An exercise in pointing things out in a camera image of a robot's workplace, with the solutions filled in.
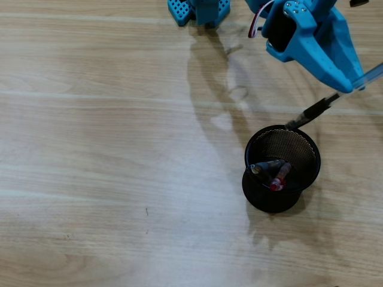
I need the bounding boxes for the clear gel pen black cap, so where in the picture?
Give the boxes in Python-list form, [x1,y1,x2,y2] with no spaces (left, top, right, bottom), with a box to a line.
[284,62,383,131]

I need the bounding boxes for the clear pen with grey grip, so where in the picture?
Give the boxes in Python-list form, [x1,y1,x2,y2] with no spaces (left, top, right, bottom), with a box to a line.
[245,159,287,176]

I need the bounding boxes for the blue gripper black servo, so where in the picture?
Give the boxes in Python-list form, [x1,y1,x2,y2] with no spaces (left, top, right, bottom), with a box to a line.
[261,0,366,92]

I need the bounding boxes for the red white black servo wire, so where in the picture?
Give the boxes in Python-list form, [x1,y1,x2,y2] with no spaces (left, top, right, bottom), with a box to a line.
[247,0,275,39]

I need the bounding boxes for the black mesh pen holder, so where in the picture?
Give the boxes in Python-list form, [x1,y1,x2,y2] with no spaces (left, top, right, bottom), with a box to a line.
[241,124,322,213]

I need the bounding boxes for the black retractable pen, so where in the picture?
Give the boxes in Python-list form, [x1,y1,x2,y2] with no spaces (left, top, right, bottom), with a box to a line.
[254,169,275,188]

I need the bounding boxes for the red retractable pen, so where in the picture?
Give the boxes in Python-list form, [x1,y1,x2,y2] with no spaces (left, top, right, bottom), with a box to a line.
[268,162,293,192]

